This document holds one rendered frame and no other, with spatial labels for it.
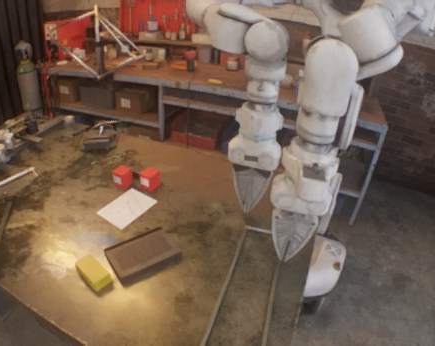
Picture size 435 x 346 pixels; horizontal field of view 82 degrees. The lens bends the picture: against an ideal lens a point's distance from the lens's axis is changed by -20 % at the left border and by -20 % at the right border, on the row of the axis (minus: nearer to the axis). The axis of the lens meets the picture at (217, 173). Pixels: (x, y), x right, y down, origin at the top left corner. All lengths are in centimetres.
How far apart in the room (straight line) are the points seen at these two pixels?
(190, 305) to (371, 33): 57
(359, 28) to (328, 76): 7
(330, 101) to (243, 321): 44
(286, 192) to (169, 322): 34
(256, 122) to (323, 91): 18
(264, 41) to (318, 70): 14
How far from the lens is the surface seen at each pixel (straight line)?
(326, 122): 42
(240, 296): 66
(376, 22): 40
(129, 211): 86
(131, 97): 253
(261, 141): 57
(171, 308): 64
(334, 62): 39
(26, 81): 310
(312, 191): 39
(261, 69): 52
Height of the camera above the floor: 143
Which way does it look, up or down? 33 degrees down
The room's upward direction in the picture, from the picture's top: 4 degrees clockwise
